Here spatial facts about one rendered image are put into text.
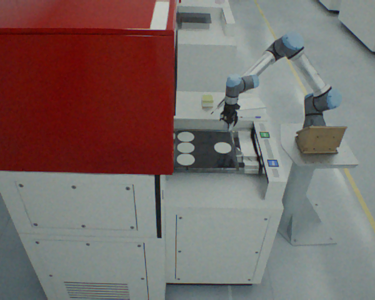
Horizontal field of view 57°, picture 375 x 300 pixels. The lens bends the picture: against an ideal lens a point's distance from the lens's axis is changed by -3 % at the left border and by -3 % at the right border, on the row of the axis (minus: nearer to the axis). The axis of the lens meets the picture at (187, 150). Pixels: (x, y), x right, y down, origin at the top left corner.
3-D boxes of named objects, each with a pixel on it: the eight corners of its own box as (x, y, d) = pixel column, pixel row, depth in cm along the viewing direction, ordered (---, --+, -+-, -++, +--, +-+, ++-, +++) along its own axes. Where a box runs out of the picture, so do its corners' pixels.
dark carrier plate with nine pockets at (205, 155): (174, 167, 196) (174, 166, 196) (175, 130, 223) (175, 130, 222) (235, 168, 197) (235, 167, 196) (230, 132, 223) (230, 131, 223)
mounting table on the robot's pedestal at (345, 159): (328, 138, 257) (333, 123, 249) (353, 179, 223) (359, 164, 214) (269, 138, 255) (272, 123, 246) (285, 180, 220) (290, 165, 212)
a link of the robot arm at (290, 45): (330, 104, 223) (280, 35, 214) (347, 99, 209) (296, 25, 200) (319, 115, 219) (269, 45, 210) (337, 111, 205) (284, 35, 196)
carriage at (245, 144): (244, 173, 200) (244, 169, 198) (237, 135, 228) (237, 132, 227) (258, 174, 200) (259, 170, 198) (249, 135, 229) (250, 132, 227)
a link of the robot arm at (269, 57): (270, 41, 224) (222, 87, 207) (280, 35, 213) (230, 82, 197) (281, 55, 226) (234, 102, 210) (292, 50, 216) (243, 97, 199)
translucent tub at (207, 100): (202, 109, 231) (202, 100, 227) (200, 103, 237) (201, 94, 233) (213, 109, 231) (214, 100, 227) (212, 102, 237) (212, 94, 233)
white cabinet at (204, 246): (165, 290, 234) (164, 208, 183) (170, 188, 309) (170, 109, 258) (260, 290, 235) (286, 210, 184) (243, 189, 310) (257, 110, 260)
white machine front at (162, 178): (157, 238, 167) (154, 176, 142) (165, 136, 231) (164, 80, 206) (164, 238, 167) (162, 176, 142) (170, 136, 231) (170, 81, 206)
